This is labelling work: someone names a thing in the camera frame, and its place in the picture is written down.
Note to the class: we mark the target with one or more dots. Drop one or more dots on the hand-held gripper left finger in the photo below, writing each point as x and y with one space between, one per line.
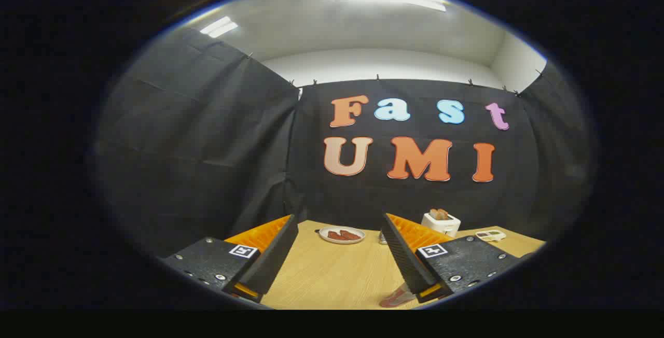
270 265

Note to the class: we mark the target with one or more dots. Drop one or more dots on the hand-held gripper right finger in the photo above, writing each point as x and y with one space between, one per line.
407 265

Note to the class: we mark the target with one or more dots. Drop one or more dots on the pink grey object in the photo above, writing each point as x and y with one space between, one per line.
397 297

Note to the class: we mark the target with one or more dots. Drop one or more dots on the small silver object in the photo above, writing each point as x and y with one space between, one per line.
383 238

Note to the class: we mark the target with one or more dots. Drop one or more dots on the white toaster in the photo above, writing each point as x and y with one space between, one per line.
441 226

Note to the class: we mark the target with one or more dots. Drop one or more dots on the white plate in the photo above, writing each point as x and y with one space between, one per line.
324 237

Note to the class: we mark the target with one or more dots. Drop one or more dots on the wooden table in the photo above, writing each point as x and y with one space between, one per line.
332 276

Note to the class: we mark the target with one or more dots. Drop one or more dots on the red meat slice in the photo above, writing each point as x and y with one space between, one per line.
334 236
350 235

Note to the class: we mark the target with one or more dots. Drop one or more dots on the small white tray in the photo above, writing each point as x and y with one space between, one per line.
490 235

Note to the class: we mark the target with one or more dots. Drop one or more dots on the black backdrop cloth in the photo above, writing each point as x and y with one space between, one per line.
207 146

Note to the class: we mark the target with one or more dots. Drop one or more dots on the ceiling light panel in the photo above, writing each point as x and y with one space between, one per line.
219 26
389 0

